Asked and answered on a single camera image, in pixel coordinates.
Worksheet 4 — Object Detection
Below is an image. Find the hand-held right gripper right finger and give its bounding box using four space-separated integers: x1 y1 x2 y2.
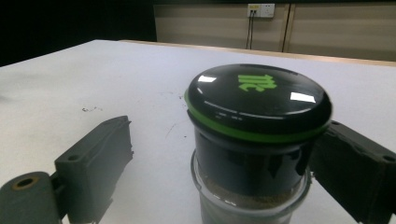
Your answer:
309 120 396 224

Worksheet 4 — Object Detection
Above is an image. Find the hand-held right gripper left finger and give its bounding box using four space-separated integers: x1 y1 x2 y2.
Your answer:
54 115 134 224

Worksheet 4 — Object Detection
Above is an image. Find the spice jar with black flip lid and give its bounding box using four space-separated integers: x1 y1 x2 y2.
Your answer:
184 63 333 224

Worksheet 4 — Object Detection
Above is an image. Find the black curtain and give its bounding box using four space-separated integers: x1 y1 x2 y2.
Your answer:
0 0 158 68

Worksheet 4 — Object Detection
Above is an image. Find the white wall socket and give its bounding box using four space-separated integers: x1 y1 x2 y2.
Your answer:
247 3 276 19

